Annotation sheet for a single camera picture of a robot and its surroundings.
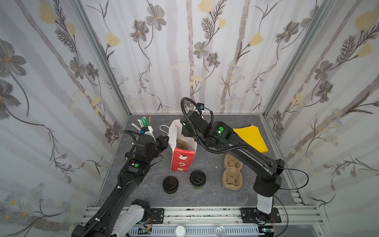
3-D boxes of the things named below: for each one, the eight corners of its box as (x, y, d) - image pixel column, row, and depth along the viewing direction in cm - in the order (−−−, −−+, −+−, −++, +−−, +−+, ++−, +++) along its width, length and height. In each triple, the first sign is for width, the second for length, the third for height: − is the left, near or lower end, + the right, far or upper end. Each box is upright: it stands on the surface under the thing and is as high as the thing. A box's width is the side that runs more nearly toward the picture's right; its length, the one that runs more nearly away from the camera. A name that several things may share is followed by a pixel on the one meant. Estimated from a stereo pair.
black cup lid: (189, 190, 84) (189, 184, 75) (189, 177, 89) (189, 170, 79) (204, 190, 84) (206, 184, 75) (203, 177, 89) (205, 170, 79)
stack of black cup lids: (163, 193, 83) (161, 190, 79) (164, 179, 88) (163, 175, 84) (177, 193, 83) (177, 191, 79) (178, 179, 89) (178, 176, 84)
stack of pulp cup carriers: (220, 188, 85) (223, 184, 79) (223, 159, 97) (226, 153, 91) (238, 193, 83) (242, 189, 77) (239, 162, 96) (242, 156, 90)
